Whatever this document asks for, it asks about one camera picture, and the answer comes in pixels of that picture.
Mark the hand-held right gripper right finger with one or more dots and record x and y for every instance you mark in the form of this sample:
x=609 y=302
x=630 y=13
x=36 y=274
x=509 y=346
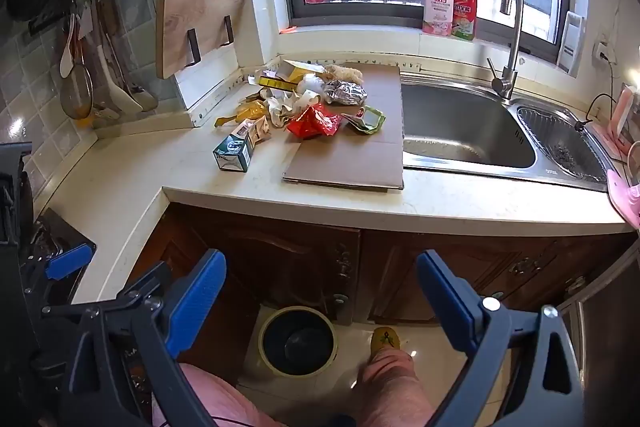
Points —
x=445 y=302

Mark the brown cardboard sheet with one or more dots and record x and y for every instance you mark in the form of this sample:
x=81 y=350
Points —
x=350 y=157

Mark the brown wooden cabinet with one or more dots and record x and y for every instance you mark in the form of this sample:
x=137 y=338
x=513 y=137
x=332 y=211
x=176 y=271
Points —
x=280 y=257

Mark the red spray bottle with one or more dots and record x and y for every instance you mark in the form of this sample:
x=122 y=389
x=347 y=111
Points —
x=465 y=7

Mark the white wall box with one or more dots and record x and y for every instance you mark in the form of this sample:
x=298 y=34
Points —
x=570 y=42

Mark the white wall outlet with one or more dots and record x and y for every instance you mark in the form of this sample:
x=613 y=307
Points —
x=601 y=51

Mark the red snack wrapper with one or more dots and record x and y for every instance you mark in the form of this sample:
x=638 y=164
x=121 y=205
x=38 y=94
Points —
x=315 y=122

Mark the black board bracket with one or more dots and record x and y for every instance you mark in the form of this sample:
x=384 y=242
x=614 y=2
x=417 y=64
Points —
x=228 y=31
x=192 y=49

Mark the yellow patterned slipper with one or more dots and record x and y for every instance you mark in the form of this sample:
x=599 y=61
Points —
x=385 y=339

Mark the gold red box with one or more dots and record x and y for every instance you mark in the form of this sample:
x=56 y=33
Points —
x=275 y=82

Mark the stainless steel sink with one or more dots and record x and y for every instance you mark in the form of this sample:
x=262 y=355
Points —
x=465 y=127

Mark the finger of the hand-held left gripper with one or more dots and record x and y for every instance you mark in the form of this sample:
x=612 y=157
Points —
x=70 y=259

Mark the metal mesh strainer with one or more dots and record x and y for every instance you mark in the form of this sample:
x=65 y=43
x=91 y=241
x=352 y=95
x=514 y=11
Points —
x=76 y=94

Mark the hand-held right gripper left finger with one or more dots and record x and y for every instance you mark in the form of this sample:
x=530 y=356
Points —
x=195 y=297

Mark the teal small carton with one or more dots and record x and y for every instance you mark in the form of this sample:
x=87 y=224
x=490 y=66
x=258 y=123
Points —
x=232 y=153

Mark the white crumpled plastic bag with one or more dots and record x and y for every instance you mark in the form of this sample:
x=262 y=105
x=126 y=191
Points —
x=311 y=86

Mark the yellow white carton box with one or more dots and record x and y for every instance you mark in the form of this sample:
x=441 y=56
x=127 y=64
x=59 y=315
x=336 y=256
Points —
x=305 y=67

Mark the pink plastic holder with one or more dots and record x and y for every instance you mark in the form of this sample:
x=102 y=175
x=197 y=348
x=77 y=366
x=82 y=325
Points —
x=625 y=122

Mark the white plastic spoon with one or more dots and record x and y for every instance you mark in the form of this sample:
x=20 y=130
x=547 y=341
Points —
x=67 y=54

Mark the green white wrapper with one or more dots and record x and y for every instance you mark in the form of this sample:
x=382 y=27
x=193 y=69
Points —
x=372 y=119

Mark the yellow crumpled wrapper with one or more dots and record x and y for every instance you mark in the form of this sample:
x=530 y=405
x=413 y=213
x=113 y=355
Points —
x=250 y=109

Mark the pink plastic tray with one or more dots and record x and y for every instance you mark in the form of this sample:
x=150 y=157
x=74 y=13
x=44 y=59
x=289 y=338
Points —
x=625 y=202

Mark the silver foil bag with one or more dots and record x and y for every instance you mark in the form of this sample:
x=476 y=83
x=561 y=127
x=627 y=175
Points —
x=345 y=93

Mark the dried loofah sponge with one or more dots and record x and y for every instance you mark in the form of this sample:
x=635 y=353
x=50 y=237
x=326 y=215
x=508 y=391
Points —
x=345 y=73

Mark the wooden cutting board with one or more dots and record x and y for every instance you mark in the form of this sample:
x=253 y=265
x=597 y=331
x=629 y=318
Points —
x=200 y=17

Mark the white rice paddle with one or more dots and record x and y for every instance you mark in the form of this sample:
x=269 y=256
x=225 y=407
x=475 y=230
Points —
x=117 y=94

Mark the pink shorts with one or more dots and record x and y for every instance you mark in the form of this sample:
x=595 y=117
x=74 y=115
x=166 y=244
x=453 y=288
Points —
x=210 y=399

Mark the steel kitchen faucet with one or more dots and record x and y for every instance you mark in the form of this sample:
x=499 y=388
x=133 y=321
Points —
x=512 y=57

